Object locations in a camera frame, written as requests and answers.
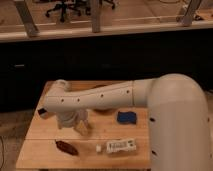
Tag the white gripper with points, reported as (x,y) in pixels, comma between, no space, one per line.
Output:
(66,120)

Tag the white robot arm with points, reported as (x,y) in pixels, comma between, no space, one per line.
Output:
(179,130)

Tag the white plastic cup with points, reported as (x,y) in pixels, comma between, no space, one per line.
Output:
(81,120)

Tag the black and white eraser brush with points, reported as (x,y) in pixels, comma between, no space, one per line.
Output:
(42,113)

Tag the orange bowl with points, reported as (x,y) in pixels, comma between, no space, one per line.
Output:
(99,109)

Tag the blue sponge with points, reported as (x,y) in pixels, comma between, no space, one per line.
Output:
(127,117)

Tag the black cabinet front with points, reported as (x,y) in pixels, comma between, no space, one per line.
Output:
(26,66)

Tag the white tube with label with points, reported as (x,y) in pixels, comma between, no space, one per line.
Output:
(126,145)

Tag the black office chair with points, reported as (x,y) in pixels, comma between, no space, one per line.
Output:
(63,6)

